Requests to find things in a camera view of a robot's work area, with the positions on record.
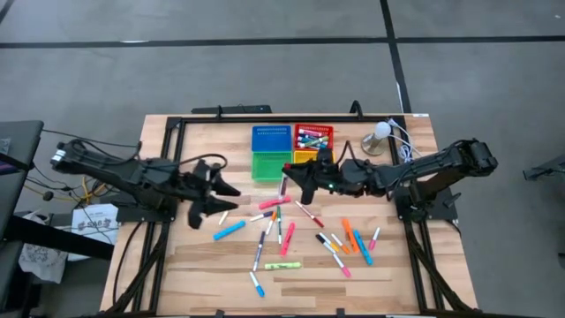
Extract black aluminium table frame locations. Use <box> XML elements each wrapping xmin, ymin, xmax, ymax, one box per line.
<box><xmin>100</xmin><ymin>112</ymin><xmax>480</xmax><ymax>318</ymax></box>

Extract light blue highlighter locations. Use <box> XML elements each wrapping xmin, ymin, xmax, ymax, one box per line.
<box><xmin>351</xmin><ymin>229</ymin><xmax>374</xmax><ymax>267</ymax></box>
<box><xmin>213</xmin><ymin>220</ymin><xmax>247</xmax><ymax>242</ymax></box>

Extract small white marker blue cap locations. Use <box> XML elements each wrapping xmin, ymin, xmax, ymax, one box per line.
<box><xmin>248</xmin><ymin>270</ymin><xmax>267</xmax><ymax>299</ymax></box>

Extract pink highlighter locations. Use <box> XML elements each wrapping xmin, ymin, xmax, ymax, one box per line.
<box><xmin>279</xmin><ymin>221</ymin><xmax>297</xmax><ymax>258</ymax></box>
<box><xmin>258</xmin><ymin>195</ymin><xmax>293</xmax><ymax>211</ymax></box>

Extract black slanted beam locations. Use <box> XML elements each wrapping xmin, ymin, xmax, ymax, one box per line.
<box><xmin>6</xmin><ymin>215</ymin><xmax>116</xmax><ymax>261</ymax></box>

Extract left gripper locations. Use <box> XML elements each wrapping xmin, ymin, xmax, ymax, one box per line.
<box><xmin>178</xmin><ymin>158</ymin><xmax>242</xmax><ymax>230</ymax></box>

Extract bulb lamp on round base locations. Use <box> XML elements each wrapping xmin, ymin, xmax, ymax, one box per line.
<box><xmin>360</xmin><ymin>120</ymin><xmax>393</xmax><ymax>157</ymax></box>

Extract black stand foot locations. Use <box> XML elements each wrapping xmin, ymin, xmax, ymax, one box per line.
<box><xmin>523</xmin><ymin>153</ymin><xmax>565</xmax><ymax>182</ymax></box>

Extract yellow plastic basket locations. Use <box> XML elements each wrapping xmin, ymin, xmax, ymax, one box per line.
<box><xmin>293</xmin><ymin>148</ymin><xmax>336</xmax><ymax>165</ymax></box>

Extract yellow floor cable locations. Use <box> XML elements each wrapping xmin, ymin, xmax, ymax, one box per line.
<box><xmin>24</xmin><ymin>175</ymin><xmax>109</xmax><ymax>205</ymax></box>

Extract red plastic basket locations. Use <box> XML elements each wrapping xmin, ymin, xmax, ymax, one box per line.
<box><xmin>293</xmin><ymin>123</ymin><xmax>335</xmax><ymax>152</ymax></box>

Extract white plastic bag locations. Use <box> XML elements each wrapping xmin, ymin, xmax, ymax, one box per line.
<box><xmin>18</xmin><ymin>210</ymin><xmax>70</xmax><ymax>284</ymax></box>

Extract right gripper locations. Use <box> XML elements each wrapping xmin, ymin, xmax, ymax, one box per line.
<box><xmin>282</xmin><ymin>148</ymin><xmax>341</xmax><ymax>205</ymax></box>

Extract white cable bundle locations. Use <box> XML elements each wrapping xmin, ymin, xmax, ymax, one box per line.
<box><xmin>384</xmin><ymin>117</ymin><xmax>418</xmax><ymax>163</ymax></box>

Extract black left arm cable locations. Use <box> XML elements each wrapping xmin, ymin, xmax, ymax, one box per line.
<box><xmin>178</xmin><ymin>152</ymin><xmax>229</xmax><ymax>171</ymax></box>

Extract thin red marker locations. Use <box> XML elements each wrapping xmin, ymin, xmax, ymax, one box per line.
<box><xmin>294</xmin><ymin>200</ymin><xmax>326</xmax><ymax>229</ymax></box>

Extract black power strip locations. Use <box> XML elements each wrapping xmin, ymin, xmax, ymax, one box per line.
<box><xmin>190</xmin><ymin>104</ymin><xmax>274</xmax><ymax>116</ymax></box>

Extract yellow-green highlighter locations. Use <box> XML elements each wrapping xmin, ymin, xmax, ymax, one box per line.
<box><xmin>263</xmin><ymin>261</ymin><xmax>303</xmax><ymax>271</ymax></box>

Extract blue plastic basket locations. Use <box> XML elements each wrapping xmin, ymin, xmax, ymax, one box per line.
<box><xmin>251</xmin><ymin>125</ymin><xmax>293</xmax><ymax>154</ymax></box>

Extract thin dark blue marker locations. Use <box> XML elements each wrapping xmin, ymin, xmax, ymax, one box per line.
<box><xmin>252</xmin><ymin>230</ymin><xmax>267</xmax><ymax>273</ymax></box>

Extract orange highlighter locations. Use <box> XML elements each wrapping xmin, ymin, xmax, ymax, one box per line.
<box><xmin>341</xmin><ymin>217</ymin><xmax>361</xmax><ymax>254</ymax></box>

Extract black side desk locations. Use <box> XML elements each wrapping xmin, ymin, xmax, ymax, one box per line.
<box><xmin>0</xmin><ymin>119</ymin><xmax>45</xmax><ymax>213</ymax></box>

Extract small white marker black cap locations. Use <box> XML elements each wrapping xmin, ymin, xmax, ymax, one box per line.
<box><xmin>314</xmin><ymin>233</ymin><xmax>336</xmax><ymax>256</ymax></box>

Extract green plastic basket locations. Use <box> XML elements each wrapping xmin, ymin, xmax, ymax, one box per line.
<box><xmin>251</xmin><ymin>151</ymin><xmax>293</xmax><ymax>183</ymax></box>

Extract black floor cable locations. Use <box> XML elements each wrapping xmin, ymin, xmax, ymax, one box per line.
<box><xmin>41</xmin><ymin>127</ymin><xmax>143</xmax><ymax>151</ymax></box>

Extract white printed paper sheet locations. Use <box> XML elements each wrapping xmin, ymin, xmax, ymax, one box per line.
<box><xmin>70</xmin><ymin>203</ymin><xmax>120</xmax><ymax>262</ymax></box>

